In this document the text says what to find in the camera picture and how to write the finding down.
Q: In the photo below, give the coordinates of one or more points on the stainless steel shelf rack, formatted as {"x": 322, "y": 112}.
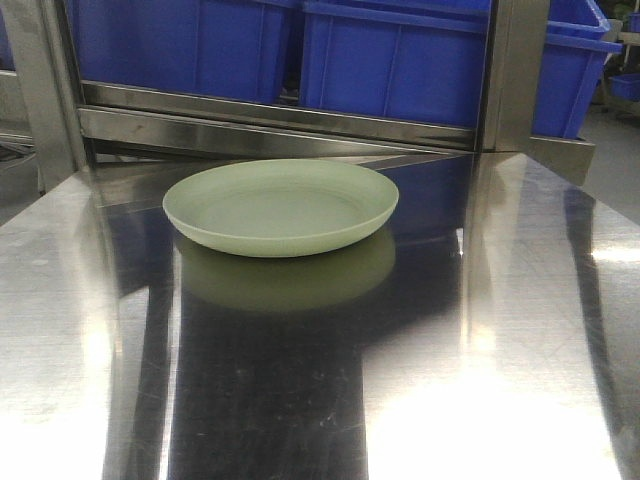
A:
{"x": 46, "y": 104}

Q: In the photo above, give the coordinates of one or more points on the blue plastic bin centre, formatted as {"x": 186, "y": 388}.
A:
{"x": 417, "y": 64}

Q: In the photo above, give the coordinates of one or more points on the blue plastic bin left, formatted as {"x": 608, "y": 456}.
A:
{"x": 229, "y": 49}

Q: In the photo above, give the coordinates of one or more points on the blue plastic bin right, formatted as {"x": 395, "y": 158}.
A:
{"x": 573, "y": 60}

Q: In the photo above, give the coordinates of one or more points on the green round plate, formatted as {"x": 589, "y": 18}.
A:
{"x": 281, "y": 208}

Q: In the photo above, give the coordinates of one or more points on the small blue background bin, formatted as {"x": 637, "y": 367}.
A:
{"x": 625, "y": 86}

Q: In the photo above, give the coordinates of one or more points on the blue plastic bin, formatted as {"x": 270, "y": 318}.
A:
{"x": 573, "y": 60}
{"x": 229, "y": 49}
{"x": 417, "y": 64}

